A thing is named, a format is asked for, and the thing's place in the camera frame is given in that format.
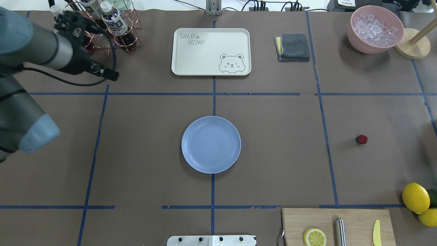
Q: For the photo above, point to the tea bottle front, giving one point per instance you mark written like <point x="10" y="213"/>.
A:
<point x="56" y="10"/>

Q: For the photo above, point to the tea bottle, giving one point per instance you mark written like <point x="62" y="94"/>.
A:
<point x="93" y="9"/>
<point x="56" y="10"/>
<point x="115" y="22"/>

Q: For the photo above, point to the tea bottle middle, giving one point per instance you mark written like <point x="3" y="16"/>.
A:
<point x="115" y="22"/>

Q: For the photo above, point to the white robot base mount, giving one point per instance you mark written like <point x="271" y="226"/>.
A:
<point x="212" y="240"/>

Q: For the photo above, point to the pink bowl with ice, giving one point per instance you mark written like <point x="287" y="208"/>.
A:
<point x="374" y="29"/>

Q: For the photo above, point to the grey folded cloth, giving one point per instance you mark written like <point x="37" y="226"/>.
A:
<point x="292" y="47"/>

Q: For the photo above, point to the steel knife handle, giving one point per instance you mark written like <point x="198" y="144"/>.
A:
<point x="340" y="232"/>

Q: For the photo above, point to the blue plate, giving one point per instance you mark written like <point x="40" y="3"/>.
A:
<point x="211" y="144"/>

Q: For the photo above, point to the wooden stand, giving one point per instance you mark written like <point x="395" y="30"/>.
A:
<point x="414" y="44"/>

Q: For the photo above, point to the aluminium frame post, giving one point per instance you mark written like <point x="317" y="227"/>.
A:
<point x="214" y="7"/>

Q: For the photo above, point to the cream bear tray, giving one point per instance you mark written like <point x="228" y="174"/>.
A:
<point x="211" y="52"/>

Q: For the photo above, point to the green bowl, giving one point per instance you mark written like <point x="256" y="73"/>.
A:
<point x="121" y="4"/>

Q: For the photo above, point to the yellow lemon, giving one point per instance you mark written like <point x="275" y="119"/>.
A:
<point x="415" y="198"/>
<point x="429" y="217"/>

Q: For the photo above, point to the wooden cutting board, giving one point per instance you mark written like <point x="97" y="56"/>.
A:
<point x="357" y="223"/>

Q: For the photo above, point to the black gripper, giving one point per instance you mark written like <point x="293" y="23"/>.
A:
<point x="79" y="62"/>

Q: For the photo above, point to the green lime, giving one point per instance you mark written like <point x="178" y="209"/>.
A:
<point x="432" y="193"/>

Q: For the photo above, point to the yellow plastic knife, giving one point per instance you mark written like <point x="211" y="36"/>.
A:
<point x="376" y="233"/>

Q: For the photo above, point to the copper wire bottle rack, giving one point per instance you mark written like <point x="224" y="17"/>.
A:
<point x="98" y="41"/>

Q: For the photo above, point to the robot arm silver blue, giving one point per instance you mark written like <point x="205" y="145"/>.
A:
<point x="25" y="126"/>

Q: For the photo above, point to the half lemon slice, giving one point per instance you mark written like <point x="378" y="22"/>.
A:
<point x="314" y="237"/>

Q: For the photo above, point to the red strawberry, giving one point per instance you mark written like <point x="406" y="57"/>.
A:
<point x="361" y="139"/>

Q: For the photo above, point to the tea bottle back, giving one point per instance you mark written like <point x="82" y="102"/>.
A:
<point x="93" y="9"/>

